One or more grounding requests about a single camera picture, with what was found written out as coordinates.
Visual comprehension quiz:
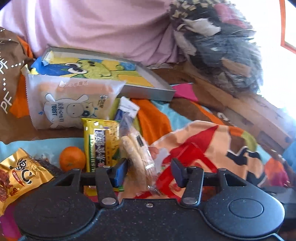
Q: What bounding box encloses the clear rice cracker pack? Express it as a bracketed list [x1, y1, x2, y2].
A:
[119, 113, 159, 195]

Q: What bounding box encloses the white toast bread pack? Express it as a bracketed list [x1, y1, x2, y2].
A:
[22, 66, 125, 130]

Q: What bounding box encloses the yellow purple snack bar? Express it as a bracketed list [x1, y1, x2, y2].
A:
[81, 117, 125, 192]

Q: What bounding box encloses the orange tangerine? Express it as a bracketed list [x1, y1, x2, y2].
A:
[59, 146, 86, 172]

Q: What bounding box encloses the dark blue snack stick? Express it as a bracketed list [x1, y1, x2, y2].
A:
[114, 96, 140, 121]

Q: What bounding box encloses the gold jerky snack packet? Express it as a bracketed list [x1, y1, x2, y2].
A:
[1, 148, 54, 215]

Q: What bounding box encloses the grey cartoon tray box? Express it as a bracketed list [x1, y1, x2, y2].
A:
[29, 47, 175, 102]

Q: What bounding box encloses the plastic bag of clothes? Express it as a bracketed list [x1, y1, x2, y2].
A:
[169, 1, 263, 95]

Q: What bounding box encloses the pink hanging sheet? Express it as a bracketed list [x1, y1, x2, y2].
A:
[1, 1, 184, 66]

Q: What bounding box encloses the brown patterned fabric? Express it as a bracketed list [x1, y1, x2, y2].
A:
[0, 27, 33, 117]

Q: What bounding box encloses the wooden bed frame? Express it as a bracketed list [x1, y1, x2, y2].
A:
[184, 62, 295, 153]

